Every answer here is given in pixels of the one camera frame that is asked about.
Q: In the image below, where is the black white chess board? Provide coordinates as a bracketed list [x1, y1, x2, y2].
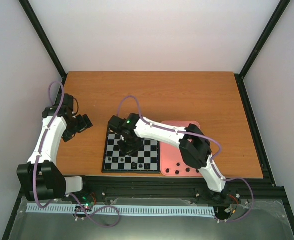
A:
[101, 127, 160, 173]

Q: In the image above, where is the light blue cable duct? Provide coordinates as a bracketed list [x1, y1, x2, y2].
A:
[26, 203, 215, 218]

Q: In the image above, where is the pink tray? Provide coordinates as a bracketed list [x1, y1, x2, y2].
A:
[158, 120, 207, 177]

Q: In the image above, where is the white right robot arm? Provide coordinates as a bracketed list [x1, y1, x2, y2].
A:
[108, 113, 226, 193]

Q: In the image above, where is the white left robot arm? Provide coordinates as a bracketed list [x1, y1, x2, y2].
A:
[16, 93, 93, 202]

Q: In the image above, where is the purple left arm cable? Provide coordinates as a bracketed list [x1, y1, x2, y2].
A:
[34, 81, 65, 208]

